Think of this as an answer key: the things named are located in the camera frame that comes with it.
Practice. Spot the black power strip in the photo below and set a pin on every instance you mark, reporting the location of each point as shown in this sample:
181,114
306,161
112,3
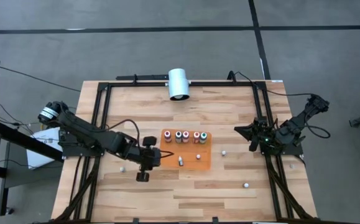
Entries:
142,77

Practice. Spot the white paper sheet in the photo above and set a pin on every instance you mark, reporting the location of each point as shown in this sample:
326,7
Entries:
38,161

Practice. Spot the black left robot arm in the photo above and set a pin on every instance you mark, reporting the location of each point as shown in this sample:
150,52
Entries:
89,133

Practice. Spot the black desk frame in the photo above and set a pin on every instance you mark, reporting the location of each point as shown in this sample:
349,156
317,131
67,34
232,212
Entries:
18,137

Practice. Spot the translucent orange plastic tray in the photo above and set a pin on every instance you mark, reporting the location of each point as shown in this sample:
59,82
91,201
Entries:
170,158

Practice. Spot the black aluminium table frame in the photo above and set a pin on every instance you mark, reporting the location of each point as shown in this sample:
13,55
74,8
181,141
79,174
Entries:
130,84

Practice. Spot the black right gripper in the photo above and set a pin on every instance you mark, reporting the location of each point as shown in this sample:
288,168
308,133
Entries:
265,135

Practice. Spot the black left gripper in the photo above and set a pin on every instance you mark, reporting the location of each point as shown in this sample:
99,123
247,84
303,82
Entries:
150,157

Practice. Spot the red-capped food coloring bottle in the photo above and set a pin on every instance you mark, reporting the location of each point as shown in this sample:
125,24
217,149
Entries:
167,136

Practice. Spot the black-capped food coloring bottle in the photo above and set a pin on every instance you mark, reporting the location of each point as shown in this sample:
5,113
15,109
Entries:
178,137

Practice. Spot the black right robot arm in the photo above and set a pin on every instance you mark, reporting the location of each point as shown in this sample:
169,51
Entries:
291,127

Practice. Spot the pink-capped food coloring bottle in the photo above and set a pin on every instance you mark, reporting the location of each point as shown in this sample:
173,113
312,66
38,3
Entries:
185,136

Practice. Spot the orange-capped food coloring bottle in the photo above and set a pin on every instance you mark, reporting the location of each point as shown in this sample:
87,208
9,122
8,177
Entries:
196,137

